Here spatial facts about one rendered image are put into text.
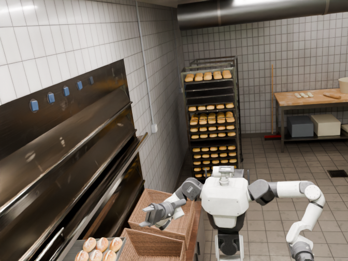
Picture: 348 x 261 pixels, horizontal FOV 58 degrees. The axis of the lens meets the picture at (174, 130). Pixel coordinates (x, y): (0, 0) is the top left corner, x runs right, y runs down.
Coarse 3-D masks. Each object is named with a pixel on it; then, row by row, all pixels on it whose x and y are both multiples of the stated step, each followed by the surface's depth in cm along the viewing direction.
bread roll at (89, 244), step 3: (87, 240) 177; (90, 240) 177; (93, 240) 179; (84, 243) 176; (87, 243) 175; (90, 243) 176; (93, 243) 177; (84, 246) 175; (87, 246) 174; (90, 246) 175; (93, 246) 176; (84, 249) 174; (87, 249) 174; (90, 249) 175; (87, 252) 175
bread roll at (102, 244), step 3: (99, 240) 176; (102, 240) 176; (105, 240) 177; (99, 243) 174; (102, 243) 174; (105, 243) 175; (96, 246) 174; (99, 246) 173; (102, 246) 173; (105, 246) 175; (96, 249) 174; (99, 249) 172; (102, 249) 173; (105, 249) 174; (102, 252) 174
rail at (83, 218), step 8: (144, 136) 276; (136, 144) 257; (128, 160) 232; (120, 168) 216; (112, 176) 206; (104, 192) 188; (96, 200) 178; (80, 224) 159; (72, 232) 152; (64, 240) 147; (64, 248) 143; (56, 256) 137
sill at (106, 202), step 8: (136, 160) 295; (128, 168) 276; (120, 184) 252; (112, 192) 239; (104, 200) 228; (104, 208) 220; (96, 216) 209; (88, 224) 202; (96, 224) 207; (88, 232) 196
